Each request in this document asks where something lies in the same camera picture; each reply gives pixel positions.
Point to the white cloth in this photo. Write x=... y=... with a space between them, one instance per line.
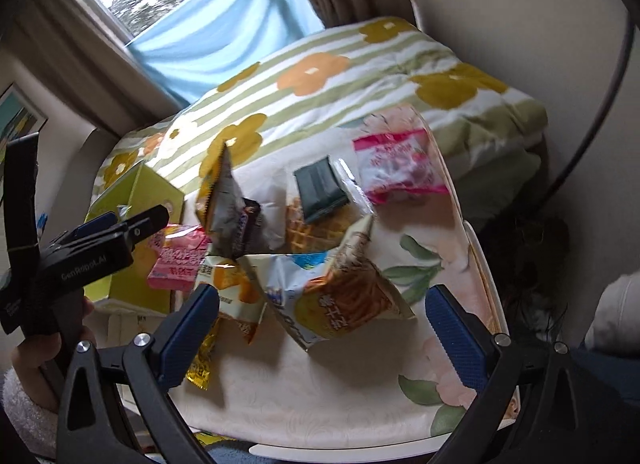
x=615 y=309

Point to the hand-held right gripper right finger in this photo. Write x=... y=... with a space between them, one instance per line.
x=452 y=329

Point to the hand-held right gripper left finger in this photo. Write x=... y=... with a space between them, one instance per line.
x=200 y=316

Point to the pink white candy bag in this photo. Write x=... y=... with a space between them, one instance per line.
x=400 y=164

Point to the floral striped blanket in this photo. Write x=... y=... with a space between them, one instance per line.
x=310 y=109

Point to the blue cloth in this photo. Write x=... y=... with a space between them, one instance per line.
x=605 y=379

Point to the blue curtain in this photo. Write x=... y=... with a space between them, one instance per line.
x=225 y=29

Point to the orange white cracker packet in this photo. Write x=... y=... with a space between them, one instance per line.
x=232 y=289

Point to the yellow snack packet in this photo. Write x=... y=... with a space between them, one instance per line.
x=202 y=364

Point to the person's left hand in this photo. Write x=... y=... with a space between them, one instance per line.
x=32 y=361

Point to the green cloth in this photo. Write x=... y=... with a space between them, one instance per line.
x=505 y=179

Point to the dark green seaweed packet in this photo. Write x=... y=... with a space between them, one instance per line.
x=320 y=189

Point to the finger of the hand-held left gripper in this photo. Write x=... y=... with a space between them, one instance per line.
x=97 y=221
x=145 y=224

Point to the grey yellow chip bag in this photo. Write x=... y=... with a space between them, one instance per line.
x=222 y=204

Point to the beige bed headboard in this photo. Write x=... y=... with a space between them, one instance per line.
x=85 y=159

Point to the dark chocolate bar packet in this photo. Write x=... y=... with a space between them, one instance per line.
x=249 y=224

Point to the yellow printed paper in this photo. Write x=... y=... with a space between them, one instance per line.
x=212 y=439

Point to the white blue snack packet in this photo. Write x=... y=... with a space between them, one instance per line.
x=340 y=294

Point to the clear waffle packet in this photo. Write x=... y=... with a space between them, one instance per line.
x=300 y=231

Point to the floral tablecloth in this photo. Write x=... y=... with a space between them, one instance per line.
x=350 y=394

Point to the wall poster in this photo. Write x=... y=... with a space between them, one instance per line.
x=17 y=114

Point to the white table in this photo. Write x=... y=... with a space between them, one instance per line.
x=491 y=289

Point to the green cardboard box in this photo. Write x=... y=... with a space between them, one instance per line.
x=130 y=289

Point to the pink snack packet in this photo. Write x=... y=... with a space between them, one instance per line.
x=180 y=261

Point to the black curved rod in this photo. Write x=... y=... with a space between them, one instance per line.
x=607 y=94

